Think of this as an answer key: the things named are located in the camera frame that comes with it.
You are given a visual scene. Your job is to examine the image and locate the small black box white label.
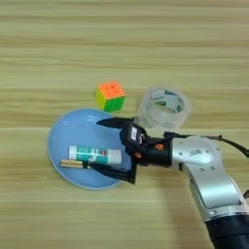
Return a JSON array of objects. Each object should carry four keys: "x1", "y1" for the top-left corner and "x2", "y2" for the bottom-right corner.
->
[{"x1": 120, "y1": 121, "x2": 150, "y2": 156}]

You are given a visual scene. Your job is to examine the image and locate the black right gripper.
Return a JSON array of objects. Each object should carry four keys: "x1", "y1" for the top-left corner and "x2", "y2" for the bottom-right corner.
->
[{"x1": 91, "y1": 117, "x2": 173, "y2": 185}]

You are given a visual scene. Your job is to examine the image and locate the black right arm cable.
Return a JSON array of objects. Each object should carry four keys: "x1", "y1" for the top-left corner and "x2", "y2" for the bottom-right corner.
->
[{"x1": 163, "y1": 131, "x2": 249, "y2": 159}]

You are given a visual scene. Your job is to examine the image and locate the blue round plate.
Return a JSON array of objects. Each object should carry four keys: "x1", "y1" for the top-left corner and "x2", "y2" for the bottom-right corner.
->
[{"x1": 47, "y1": 108, "x2": 134, "y2": 191}]

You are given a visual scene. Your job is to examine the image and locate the white teal glue stick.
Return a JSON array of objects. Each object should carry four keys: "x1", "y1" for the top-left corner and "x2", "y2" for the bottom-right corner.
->
[{"x1": 67, "y1": 145, "x2": 124, "y2": 165}]

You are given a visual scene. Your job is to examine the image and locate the clear adhesive tape roll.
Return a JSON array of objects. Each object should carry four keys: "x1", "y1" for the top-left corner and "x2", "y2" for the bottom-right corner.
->
[{"x1": 135, "y1": 86, "x2": 192, "y2": 130}]

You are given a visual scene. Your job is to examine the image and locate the orange green puzzle cube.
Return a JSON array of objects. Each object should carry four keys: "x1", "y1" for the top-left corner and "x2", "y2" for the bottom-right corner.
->
[{"x1": 93, "y1": 81, "x2": 126, "y2": 113}]

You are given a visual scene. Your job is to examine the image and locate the yellow handled small screwdriver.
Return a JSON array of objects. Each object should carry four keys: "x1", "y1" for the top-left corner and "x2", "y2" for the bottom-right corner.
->
[{"x1": 59, "y1": 159, "x2": 108, "y2": 171}]

